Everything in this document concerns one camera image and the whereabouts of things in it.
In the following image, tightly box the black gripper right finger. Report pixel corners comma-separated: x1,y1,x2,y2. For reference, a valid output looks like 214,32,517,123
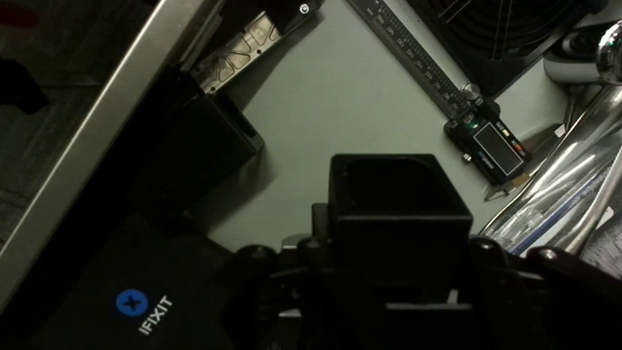
465,240,622,350

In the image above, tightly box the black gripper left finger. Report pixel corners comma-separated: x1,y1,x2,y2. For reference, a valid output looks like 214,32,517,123
220,238,338,350

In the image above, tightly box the black rectangular plastic holder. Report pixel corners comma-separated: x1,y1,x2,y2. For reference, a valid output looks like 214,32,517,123
328,154,472,302

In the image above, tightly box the black box in drawer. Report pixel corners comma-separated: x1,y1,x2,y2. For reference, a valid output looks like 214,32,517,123
128,71,264,224

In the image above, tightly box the black iFixit toolkit case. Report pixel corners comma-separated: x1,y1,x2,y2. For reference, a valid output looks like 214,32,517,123
33,216,233,350

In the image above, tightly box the digital caliper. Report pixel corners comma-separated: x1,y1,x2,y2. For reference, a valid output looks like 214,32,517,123
346,0,531,199

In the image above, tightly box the shiny metal knob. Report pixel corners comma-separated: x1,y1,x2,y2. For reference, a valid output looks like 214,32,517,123
544,22,622,86

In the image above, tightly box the black fan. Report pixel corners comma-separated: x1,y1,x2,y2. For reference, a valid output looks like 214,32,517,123
406,0,610,98

